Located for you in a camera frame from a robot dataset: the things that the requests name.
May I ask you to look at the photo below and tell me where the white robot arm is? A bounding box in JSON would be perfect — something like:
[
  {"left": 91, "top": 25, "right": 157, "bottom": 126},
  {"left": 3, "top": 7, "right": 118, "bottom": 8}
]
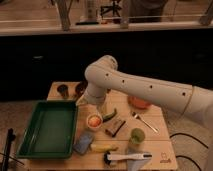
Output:
[{"left": 76, "top": 55, "right": 213, "bottom": 134}]

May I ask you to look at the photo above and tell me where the brown wooden block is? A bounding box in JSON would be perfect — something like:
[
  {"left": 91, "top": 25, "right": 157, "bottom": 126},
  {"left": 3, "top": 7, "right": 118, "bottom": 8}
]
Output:
[{"left": 105, "top": 119, "right": 126, "bottom": 137}]

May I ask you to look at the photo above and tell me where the orange apple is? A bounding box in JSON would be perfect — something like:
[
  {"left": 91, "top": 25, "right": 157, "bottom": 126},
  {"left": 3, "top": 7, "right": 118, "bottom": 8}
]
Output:
[{"left": 89, "top": 116, "right": 101, "bottom": 127}]

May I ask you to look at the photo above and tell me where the yellow banana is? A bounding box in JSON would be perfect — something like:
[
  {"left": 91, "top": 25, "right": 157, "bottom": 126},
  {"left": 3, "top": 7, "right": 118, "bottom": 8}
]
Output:
[{"left": 90, "top": 144, "right": 118, "bottom": 152}]

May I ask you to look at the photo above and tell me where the black cable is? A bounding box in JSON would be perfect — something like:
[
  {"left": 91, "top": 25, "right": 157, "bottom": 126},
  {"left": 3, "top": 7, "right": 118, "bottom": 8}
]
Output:
[{"left": 169, "top": 132, "right": 210, "bottom": 171}]

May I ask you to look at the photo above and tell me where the green chili pepper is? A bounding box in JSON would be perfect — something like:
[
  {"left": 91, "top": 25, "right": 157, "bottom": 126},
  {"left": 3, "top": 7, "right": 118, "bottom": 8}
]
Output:
[{"left": 103, "top": 108, "right": 117, "bottom": 122}]

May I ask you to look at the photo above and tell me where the dark round cup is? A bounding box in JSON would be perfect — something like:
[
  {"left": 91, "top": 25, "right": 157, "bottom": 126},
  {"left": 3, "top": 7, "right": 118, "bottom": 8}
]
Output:
[{"left": 75, "top": 81, "right": 87, "bottom": 98}]

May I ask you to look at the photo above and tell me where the white handled brush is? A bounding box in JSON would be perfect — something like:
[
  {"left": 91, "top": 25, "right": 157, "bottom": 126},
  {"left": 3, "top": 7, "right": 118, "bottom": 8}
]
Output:
[{"left": 104, "top": 152, "right": 152, "bottom": 165}]

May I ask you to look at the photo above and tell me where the green plastic tray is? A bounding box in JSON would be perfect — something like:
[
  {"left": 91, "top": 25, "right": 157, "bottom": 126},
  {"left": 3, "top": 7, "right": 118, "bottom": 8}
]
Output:
[{"left": 16, "top": 101, "right": 78, "bottom": 159}]

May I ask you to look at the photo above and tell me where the black tripod stand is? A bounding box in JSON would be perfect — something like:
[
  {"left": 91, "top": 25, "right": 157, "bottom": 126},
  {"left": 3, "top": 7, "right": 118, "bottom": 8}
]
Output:
[{"left": 0, "top": 128, "right": 23, "bottom": 171}]

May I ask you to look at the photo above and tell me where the silver fork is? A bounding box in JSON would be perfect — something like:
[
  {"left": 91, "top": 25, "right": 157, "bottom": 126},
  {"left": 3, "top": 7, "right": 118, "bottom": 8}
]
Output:
[{"left": 131, "top": 112, "right": 158, "bottom": 133}]

